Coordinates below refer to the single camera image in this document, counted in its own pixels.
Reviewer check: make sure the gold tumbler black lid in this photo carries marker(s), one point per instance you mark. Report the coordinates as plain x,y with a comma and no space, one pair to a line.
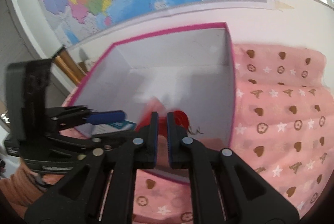
67,65

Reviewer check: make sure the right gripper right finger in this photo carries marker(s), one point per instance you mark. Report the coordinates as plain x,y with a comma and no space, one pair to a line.
225,189

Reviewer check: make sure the grey cabinet door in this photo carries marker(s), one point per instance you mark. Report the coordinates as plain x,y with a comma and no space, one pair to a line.
16,47

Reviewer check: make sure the blue white medicine box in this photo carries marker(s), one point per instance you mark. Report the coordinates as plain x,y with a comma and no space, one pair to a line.
125,125

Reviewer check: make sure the pink storage box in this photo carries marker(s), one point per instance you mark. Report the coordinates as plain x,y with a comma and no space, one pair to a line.
187,68

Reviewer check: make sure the left forearm orange sleeve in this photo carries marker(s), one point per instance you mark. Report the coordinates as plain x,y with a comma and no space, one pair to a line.
20,189

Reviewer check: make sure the pink patterned tablecloth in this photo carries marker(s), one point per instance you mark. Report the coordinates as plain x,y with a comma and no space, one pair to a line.
283,120

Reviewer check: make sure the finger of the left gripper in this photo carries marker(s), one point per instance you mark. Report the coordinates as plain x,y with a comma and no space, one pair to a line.
99,141
91,118

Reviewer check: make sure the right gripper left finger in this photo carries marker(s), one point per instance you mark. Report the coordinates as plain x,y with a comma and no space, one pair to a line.
100,188

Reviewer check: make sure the left hand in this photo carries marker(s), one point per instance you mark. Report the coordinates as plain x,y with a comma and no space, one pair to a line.
47,179

